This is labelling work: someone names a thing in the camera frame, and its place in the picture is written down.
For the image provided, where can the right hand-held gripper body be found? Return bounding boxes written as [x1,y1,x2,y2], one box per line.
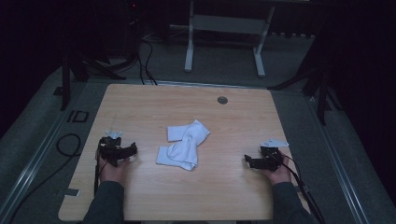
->
[251,138,290,173]

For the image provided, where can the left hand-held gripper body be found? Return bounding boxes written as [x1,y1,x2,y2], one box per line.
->
[98,130,129,168]

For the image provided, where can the white sock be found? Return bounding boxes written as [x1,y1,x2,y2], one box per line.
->
[155,137,199,172]
[166,119,211,162]

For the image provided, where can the person's right hand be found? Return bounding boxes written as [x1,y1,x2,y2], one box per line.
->
[261,150,293,187]

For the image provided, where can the person's left hand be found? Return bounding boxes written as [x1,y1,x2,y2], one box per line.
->
[97,152,131,189]

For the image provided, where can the grey tape piece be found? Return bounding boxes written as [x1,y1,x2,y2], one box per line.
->
[63,188,81,198]

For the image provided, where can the black tripod stand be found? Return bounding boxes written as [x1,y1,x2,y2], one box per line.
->
[266,18,345,127]
[59,18,141,112]

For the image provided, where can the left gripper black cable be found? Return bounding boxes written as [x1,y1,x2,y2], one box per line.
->
[92,146,108,198]

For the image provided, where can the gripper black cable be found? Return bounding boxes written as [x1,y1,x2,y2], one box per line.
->
[272,152,327,224]
[92,146,108,198]

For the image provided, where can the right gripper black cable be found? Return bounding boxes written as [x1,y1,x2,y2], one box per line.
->
[272,152,327,224]

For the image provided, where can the black looped floor cable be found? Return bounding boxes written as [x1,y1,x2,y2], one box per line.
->
[6,133,82,224]

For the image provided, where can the metal floor rail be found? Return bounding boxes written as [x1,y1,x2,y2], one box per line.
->
[0,81,92,218]
[304,92,372,224]

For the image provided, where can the black cables on floor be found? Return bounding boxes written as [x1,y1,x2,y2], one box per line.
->
[135,31,159,86]

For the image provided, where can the white metal desk frame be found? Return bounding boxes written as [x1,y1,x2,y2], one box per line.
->
[169,0,277,78]

